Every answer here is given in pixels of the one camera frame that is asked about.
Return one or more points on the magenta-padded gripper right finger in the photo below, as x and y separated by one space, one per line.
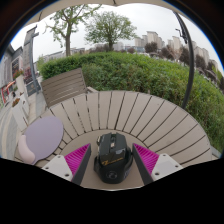
146 159

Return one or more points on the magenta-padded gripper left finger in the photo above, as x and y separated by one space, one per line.
77 159

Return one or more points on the black computer mouse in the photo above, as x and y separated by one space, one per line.
113 160

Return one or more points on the lavender mouse pad with wrist rest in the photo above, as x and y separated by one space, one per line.
45 136

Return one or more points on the white planter box with flowers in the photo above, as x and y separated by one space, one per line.
20 115
20 85

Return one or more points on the grey slatted outdoor chair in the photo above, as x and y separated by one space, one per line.
63 86

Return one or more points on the green hedge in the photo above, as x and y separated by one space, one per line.
140 73

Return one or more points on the dark curved umbrella pole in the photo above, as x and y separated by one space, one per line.
191 60

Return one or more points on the dark sign pillar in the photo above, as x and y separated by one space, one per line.
29 56

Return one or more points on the tall bare-trunk tree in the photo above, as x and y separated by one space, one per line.
68 40

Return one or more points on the distant apartment buildings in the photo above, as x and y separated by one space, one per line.
151 37

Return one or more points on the round leafy tree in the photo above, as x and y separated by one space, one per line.
110 26

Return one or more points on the beige patio umbrella canopy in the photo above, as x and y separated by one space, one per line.
100 1

